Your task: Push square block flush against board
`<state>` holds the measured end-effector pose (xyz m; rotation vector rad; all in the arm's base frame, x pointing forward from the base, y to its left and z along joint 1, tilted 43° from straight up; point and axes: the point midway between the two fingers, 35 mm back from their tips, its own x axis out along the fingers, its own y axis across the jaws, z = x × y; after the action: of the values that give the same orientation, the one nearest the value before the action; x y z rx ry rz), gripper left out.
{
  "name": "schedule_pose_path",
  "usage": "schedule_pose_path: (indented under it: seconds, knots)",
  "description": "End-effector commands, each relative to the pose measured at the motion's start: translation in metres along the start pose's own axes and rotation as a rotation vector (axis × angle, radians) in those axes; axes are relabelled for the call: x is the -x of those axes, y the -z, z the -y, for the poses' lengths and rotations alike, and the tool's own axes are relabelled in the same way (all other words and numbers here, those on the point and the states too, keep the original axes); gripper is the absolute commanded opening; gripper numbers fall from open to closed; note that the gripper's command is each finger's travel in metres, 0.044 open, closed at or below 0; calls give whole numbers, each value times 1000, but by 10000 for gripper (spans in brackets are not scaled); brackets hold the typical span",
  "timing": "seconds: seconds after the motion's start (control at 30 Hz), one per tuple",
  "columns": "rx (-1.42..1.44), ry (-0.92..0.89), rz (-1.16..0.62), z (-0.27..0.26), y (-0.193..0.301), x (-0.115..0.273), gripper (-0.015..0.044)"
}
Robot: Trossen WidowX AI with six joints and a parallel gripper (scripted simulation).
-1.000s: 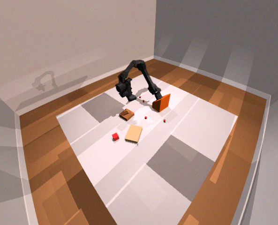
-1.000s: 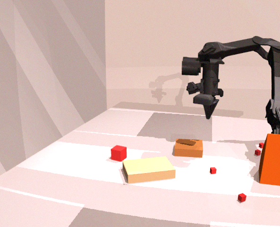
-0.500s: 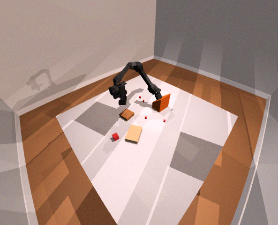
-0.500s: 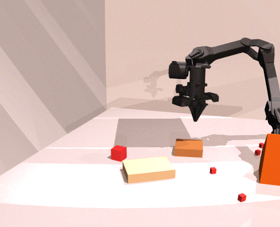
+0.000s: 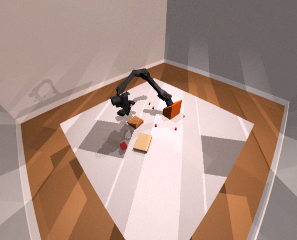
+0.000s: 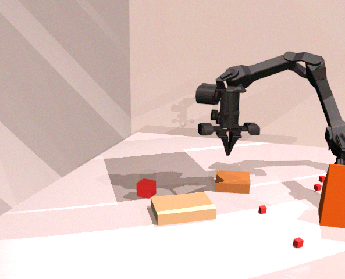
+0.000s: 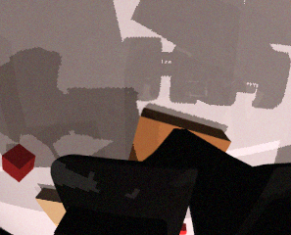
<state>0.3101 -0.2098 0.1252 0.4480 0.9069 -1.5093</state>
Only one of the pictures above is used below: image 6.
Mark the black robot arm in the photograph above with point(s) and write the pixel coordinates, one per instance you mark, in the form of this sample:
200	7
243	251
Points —
240	77

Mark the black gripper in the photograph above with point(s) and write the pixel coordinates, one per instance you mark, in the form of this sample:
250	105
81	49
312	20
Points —
229	120

